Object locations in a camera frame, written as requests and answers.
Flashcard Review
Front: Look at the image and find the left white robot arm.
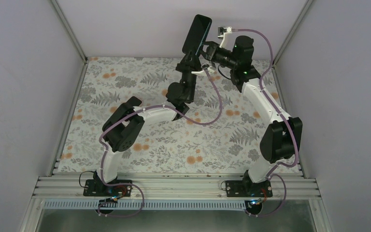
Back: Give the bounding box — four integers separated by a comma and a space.
91, 50, 206, 196

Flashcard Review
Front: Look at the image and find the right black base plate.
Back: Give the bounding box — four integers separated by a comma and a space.
225, 180, 273, 198

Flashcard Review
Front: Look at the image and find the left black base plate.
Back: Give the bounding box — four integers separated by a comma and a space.
83, 179, 132, 197

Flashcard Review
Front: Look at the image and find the aluminium mounting rail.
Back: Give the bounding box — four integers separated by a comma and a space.
32, 173, 321, 200

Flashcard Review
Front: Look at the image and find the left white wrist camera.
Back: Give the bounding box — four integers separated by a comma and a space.
191, 64, 216, 76

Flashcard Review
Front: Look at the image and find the floral patterned mat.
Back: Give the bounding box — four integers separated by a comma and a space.
57, 57, 301, 175

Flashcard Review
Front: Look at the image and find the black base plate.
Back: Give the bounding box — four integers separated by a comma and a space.
83, 179, 132, 197
225, 180, 273, 198

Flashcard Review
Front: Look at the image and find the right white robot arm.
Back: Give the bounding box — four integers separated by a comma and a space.
202, 36, 303, 197

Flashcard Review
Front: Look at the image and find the white slotted cable duct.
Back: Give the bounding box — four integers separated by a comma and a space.
43, 199, 261, 211

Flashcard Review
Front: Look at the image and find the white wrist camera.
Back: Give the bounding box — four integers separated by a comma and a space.
191, 64, 216, 76
217, 27, 232, 48

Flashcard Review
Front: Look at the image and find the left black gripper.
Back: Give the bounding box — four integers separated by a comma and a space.
175, 47, 201, 102

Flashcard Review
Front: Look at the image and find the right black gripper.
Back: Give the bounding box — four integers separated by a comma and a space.
193, 42, 238, 70

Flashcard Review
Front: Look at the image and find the phone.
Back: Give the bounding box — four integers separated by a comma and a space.
182, 14, 212, 55

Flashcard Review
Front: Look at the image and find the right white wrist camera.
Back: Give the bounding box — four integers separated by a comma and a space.
217, 27, 232, 48

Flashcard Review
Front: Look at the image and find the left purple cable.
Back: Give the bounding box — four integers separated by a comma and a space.
97, 67, 224, 218

